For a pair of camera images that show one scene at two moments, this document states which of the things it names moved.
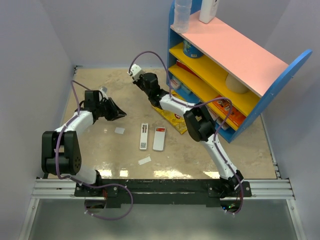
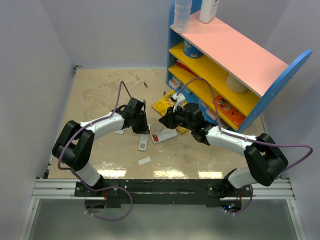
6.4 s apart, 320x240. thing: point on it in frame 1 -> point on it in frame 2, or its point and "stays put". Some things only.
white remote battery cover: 159,138 -> 163,135
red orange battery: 160,129 -> 155,138
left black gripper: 113,115 -> 144,128
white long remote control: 143,137 stays put
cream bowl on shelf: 234,85 stays put
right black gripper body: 140,83 -> 181,118
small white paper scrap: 144,160 stays put
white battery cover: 120,130 stays put
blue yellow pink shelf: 217,64 stays put
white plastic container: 207,11 stays put
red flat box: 180,64 stays put
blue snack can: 190,51 stays put
